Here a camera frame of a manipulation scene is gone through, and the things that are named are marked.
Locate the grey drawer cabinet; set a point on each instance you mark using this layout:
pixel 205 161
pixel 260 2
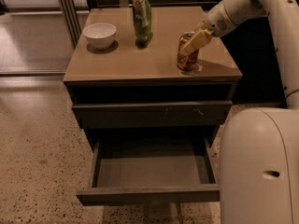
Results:
pixel 126 74

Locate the orange soda can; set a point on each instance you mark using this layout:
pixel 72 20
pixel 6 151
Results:
pixel 186 62

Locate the white ceramic bowl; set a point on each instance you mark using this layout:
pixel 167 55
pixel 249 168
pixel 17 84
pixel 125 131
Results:
pixel 100 35

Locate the closed grey top drawer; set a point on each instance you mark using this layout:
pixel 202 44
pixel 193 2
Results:
pixel 110 116

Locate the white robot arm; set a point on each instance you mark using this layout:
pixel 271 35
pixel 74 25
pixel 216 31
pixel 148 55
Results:
pixel 259 160

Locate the open grey middle drawer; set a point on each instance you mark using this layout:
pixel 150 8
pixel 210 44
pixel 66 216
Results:
pixel 156 170

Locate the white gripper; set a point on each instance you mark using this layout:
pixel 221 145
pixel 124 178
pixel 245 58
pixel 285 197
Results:
pixel 217 22

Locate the green chip bag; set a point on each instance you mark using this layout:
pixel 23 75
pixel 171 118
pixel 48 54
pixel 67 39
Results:
pixel 142 22

